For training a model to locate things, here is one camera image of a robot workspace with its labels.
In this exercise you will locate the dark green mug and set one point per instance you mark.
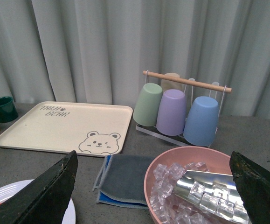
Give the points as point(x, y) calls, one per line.
point(8, 111)

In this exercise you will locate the green plastic cup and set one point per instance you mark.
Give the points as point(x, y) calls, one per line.
point(147, 106)

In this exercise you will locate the beige plastic cup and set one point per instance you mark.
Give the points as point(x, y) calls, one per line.
point(167, 84)

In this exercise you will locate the cream bear tray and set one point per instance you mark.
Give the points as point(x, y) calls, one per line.
point(61, 127)

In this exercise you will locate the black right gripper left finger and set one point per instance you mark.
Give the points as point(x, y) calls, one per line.
point(46, 198)

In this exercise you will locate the clear fake ice cubes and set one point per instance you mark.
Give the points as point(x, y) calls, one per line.
point(169, 208)

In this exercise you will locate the grey blue folded cloth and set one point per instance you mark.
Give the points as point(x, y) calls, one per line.
point(120, 181)

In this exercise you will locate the purple plastic cup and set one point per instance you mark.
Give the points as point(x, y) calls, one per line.
point(172, 112)

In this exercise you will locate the blue plastic cup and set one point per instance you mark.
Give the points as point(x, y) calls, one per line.
point(201, 123)

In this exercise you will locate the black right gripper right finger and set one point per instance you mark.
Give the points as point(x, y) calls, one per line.
point(253, 185)

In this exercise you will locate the white round plate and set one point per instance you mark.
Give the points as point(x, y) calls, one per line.
point(10, 190)

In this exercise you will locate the metal ice scoop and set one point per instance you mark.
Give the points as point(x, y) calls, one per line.
point(213, 193)

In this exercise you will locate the pink bowl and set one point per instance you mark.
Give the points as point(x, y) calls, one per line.
point(215, 161)

